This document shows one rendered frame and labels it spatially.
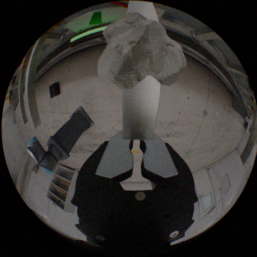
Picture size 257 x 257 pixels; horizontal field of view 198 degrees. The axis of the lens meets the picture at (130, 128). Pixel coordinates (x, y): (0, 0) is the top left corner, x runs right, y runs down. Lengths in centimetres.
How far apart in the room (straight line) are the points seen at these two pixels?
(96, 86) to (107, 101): 22
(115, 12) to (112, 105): 95
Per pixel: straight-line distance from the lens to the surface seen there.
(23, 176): 70
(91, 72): 104
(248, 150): 24
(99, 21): 32
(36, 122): 25
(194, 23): 59
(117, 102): 98
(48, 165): 79
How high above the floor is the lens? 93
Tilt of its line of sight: 57 degrees down
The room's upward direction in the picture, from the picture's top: 177 degrees counter-clockwise
